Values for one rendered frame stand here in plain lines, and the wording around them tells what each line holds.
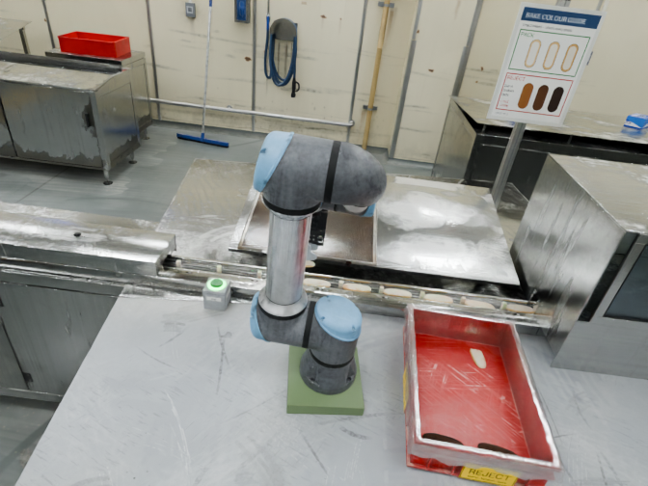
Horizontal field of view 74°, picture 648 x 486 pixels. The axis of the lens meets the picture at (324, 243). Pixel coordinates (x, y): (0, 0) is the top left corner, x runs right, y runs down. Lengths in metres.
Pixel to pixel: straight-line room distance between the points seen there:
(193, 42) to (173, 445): 4.54
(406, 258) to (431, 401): 0.57
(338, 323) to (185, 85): 4.57
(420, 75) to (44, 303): 3.87
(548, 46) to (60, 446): 2.08
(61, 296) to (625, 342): 1.78
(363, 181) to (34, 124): 3.66
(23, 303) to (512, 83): 2.07
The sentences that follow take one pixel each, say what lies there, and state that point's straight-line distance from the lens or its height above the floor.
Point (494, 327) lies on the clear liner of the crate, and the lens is 1.43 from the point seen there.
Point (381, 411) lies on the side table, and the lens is 1.21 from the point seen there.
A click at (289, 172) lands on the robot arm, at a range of 0.77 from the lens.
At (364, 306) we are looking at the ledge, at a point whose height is 0.85.
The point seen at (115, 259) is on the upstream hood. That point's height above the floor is 0.91.
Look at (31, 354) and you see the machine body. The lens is 2.05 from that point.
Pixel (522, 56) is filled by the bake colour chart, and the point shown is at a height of 1.54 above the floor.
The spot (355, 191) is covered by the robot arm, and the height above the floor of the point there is 1.44.
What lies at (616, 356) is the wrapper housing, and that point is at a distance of 1.56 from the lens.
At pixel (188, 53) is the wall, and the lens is 5.27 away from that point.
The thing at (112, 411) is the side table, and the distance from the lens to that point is 1.23.
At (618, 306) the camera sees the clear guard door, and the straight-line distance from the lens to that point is 1.42.
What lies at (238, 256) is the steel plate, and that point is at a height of 0.82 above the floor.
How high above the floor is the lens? 1.77
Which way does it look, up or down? 33 degrees down
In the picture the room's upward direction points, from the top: 7 degrees clockwise
